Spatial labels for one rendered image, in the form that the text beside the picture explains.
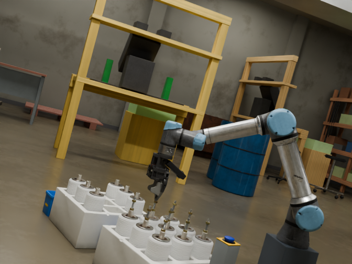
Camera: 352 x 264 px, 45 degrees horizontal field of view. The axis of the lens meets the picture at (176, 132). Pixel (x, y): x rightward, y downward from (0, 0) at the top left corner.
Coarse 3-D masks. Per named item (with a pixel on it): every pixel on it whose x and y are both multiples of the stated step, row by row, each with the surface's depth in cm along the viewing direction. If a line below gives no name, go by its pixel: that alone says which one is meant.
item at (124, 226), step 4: (120, 216) 181; (120, 220) 180; (124, 220) 180; (128, 220) 180; (132, 220) 180; (136, 220) 182; (116, 224) 184; (120, 224) 180; (124, 224) 179; (128, 224) 179; (132, 224) 180; (116, 228) 182; (120, 228) 180; (124, 228) 179; (128, 228) 180; (116, 232) 181; (120, 232) 180; (124, 232) 180; (128, 232) 180; (124, 236) 180; (128, 236) 180
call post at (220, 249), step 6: (216, 240) 165; (216, 246) 164; (222, 246) 162; (228, 246) 160; (234, 246) 162; (216, 252) 164; (222, 252) 162; (228, 252) 161; (234, 252) 163; (216, 258) 163; (222, 258) 161; (228, 258) 161; (234, 258) 164
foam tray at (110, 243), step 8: (104, 232) 183; (112, 232) 179; (104, 240) 182; (112, 240) 177; (120, 240) 173; (128, 240) 178; (96, 248) 185; (104, 248) 181; (112, 248) 176; (120, 248) 172; (128, 248) 168; (136, 248) 168; (144, 248) 170; (96, 256) 184; (104, 256) 180; (112, 256) 175; (120, 256) 171; (128, 256) 167; (136, 256) 163; (144, 256) 162; (192, 256) 177
